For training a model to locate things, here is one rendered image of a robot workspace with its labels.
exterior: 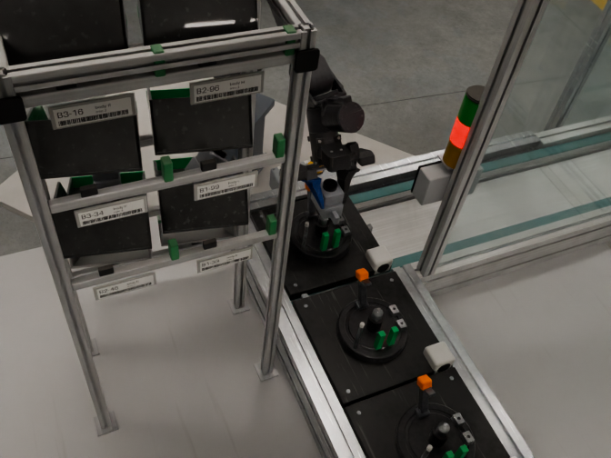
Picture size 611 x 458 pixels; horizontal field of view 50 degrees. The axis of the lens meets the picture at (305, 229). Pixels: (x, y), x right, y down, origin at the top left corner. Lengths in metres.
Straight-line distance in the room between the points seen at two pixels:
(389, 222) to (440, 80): 2.19
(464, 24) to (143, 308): 3.17
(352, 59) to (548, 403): 2.58
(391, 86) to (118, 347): 2.48
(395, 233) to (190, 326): 0.52
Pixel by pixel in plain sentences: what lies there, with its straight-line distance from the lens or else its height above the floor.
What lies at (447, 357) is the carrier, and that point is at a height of 0.99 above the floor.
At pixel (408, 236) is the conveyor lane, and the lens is 1.56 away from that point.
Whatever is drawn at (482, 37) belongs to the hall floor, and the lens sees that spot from 4.16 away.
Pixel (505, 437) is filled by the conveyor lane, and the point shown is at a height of 0.96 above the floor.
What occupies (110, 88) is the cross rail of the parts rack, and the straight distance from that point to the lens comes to 0.73.
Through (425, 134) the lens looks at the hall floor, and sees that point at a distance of 3.31.
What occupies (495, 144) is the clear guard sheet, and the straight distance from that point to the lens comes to 1.22.
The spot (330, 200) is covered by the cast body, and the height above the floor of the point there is 1.12.
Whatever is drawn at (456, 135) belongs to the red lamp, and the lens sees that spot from 1.19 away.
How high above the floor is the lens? 2.06
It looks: 49 degrees down
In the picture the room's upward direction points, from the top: 9 degrees clockwise
